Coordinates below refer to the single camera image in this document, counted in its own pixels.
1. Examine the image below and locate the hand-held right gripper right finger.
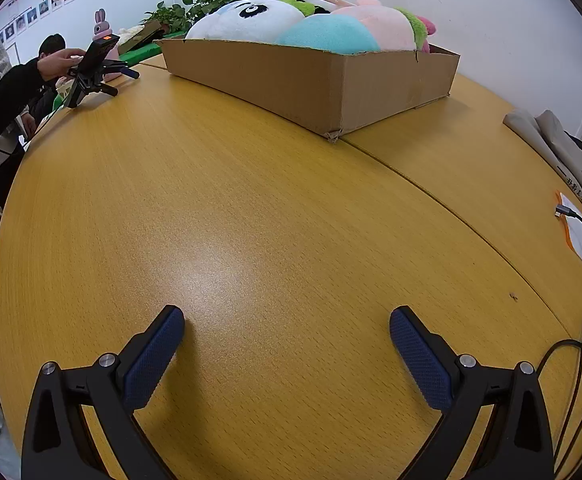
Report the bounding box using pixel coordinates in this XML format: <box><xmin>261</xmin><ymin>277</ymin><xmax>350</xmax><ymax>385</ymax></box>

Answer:
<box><xmin>390</xmin><ymin>305</ymin><xmax>556</xmax><ymax>480</ymax></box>

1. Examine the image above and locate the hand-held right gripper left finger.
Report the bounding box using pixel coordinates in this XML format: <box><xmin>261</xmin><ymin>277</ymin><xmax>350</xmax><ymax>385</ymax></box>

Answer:
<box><xmin>21</xmin><ymin>305</ymin><xmax>186</xmax><ymax>480</ymax></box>

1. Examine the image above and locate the brown cardboard box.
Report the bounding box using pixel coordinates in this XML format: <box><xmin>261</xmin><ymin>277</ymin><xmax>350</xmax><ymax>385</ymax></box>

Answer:
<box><xmin>153</xmin><ymin>37</ymin><xmax>462</xmax><ymax>143</ymax></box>

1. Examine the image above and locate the pink plush toy green hair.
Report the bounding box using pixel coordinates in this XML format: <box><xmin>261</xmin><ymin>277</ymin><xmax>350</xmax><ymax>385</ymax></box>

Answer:
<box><xmin>276</xmin><ymin>0</ymin><xmax>429</xmax><ymax>54</ymax></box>

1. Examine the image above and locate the person's left forearm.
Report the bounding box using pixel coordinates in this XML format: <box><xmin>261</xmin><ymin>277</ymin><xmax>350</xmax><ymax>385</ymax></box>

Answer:
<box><xmin>0</xmin><ymin>59</ymin><xmax>48</xmax><ymax>153</ymax></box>

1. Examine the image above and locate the person's left hand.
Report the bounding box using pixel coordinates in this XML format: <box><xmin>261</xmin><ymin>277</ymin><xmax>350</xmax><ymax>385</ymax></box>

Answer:
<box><xmin>38</xmin><ymin>49</ymin><xmax>88</xmax><ymax>82</ymax></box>

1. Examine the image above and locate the green tray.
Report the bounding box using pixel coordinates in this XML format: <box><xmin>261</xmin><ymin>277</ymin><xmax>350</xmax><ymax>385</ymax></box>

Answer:
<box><xmin>118</xmin><ymin>40</ymin><xmax>164</xmax><ymax>66</ymax></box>

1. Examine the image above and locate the pink bunny figure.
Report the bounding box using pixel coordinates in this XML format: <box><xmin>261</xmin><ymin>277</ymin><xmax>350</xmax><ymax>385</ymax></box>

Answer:
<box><xmin>93</xmin><ymin>8</ymin><xmax>122</xmax><ymax>81</ymax></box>

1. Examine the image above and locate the green potted plant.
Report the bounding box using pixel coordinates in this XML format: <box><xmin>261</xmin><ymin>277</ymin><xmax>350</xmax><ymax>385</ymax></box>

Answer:
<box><xmin>143</xmin><ymin>0</ymin><xmax>252</xmax><ymax>37</ymax></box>

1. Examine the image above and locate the white plush toy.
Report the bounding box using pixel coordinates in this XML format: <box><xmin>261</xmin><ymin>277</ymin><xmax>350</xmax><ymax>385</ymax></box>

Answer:
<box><xmin>185</xmin><ymin>0</ymin><xmax>306</xmax><ymax>43</ymax></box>

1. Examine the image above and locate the grey cloth bag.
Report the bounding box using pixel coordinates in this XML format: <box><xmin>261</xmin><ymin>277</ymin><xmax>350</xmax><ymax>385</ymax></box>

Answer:
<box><xmin>502</xmin><ymin>109</ymin><xmax>582</xmax><ymax>219</ymax></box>

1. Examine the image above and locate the magenta plush toy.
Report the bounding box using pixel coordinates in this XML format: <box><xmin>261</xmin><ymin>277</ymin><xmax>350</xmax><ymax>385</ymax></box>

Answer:
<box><xmin>417</xmin><ymin>15</ymin><xmax>438</xmax><ymax>55</ymax></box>

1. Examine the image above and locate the black cable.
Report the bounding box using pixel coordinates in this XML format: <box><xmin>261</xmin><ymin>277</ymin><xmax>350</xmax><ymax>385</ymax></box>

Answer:
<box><xmin>538</xmin><ymin>297</ymin><xmax>582</xmax><ymax>477</ymax></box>

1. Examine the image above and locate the grey plug cable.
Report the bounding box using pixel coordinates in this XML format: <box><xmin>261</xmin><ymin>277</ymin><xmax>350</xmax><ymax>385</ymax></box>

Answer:
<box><xmin>553</xmin><ymin>204</ymin><xmax>582</xmax><ymax>287</ymax></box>

